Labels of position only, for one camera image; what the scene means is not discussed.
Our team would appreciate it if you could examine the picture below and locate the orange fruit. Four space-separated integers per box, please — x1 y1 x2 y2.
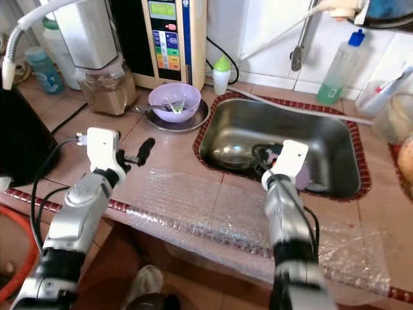
397 136 413 188

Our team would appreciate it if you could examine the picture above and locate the orange hose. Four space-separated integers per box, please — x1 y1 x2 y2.
0 205 39 301

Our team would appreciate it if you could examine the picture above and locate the deep stainless steel bowl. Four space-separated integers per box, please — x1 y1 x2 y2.
200 143 259 172

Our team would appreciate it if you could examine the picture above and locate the black power cable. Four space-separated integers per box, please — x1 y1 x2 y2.
206 36 239 85

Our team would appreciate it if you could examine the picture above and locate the white water filter housing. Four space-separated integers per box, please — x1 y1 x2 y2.
55 0 122 70

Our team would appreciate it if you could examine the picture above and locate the thin white hose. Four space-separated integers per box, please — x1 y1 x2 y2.
239 0 336 62

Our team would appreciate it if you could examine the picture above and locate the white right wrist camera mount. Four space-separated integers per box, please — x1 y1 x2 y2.
270 139 309 185

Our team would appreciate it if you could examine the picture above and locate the dish soap bottle blue cap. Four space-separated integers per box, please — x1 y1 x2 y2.
316 29 367 106

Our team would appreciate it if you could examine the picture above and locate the small white bottle green cap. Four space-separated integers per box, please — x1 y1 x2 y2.
212 56 231 96

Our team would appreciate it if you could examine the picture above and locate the dark blue pan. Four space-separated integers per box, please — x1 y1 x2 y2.
361 0 413 30

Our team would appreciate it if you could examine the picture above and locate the grey drain hose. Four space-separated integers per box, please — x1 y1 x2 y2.
232 87 374 125

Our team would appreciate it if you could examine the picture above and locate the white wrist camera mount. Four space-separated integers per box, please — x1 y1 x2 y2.
87 127 121 174
270 139 309 185

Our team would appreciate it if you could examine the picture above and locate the teal plastic bottle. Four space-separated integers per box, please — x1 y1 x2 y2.
26 46 65 96

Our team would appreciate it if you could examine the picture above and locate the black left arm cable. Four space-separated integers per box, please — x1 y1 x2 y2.
32 136 90 259

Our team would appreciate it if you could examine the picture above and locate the clear bubble wrap sheet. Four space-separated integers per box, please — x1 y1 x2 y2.
113 167 394 299

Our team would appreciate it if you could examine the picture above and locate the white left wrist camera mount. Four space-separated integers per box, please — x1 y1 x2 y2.
87 127 121 174

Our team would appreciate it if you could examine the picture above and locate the stainless steel sink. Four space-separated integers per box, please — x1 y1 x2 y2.
197 97 364 200

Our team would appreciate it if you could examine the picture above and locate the translucent plastic jar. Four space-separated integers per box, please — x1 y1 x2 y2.
371 94 413 146

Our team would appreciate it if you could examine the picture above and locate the cream spray head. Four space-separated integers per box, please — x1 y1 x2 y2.
329 0 370 20

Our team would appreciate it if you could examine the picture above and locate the cream water ionizer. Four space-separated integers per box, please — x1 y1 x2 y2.
142 0 208 90

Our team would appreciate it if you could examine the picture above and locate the white plastic jug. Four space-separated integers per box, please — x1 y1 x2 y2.
41 18 81 91

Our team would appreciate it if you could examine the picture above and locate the purple plastic bowl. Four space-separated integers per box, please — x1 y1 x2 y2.
147 83 202 123

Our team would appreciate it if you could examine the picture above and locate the shallow stainless steel dish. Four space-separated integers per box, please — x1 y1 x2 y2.
143 98 210 133

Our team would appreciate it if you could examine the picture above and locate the flexible grey spout hose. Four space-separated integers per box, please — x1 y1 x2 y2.
1 0 97 91

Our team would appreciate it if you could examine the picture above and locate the metal wall tap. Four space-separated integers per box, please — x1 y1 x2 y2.
290 0 323 72

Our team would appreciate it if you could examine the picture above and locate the glass jar brown powder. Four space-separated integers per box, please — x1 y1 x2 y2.
79 55 137 117

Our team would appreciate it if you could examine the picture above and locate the clear plastic container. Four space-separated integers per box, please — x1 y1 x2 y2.
355 61 413 117

